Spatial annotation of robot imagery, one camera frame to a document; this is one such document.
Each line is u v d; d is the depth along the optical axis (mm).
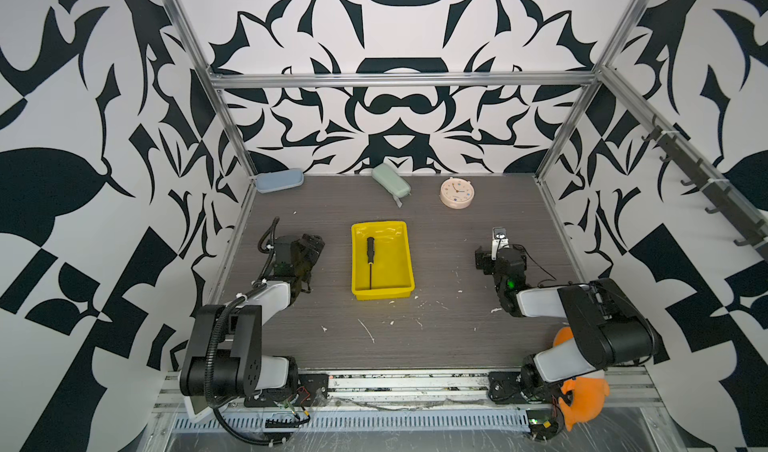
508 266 713
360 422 649
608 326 464
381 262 956
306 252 778
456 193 1115
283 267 701
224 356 425
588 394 700
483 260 872
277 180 1187
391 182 1155
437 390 759
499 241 805
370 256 964
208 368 383
